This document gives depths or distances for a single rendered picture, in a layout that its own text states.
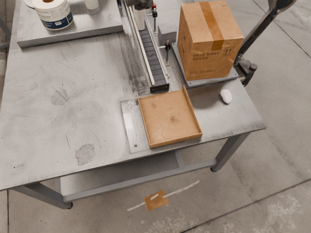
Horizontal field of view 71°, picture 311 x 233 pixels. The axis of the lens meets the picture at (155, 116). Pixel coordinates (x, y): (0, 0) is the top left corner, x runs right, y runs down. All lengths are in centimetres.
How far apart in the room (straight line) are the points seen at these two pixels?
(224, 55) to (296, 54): 195
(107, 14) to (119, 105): 73
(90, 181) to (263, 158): 143
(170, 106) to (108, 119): 33
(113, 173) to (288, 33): 267
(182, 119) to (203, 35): 41
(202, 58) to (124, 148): 58
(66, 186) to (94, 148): 70
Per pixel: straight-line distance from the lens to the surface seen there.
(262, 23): 204
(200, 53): 112
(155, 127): 109
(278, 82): 266
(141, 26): 149
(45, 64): 152
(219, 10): 128
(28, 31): 171
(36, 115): 130
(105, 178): 168
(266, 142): 220
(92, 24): 161
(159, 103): 117
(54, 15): 159
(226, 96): 122
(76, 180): 173
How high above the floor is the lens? 180
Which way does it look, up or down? 59 degrees down
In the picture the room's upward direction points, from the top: 1 degrees counter-clockwise
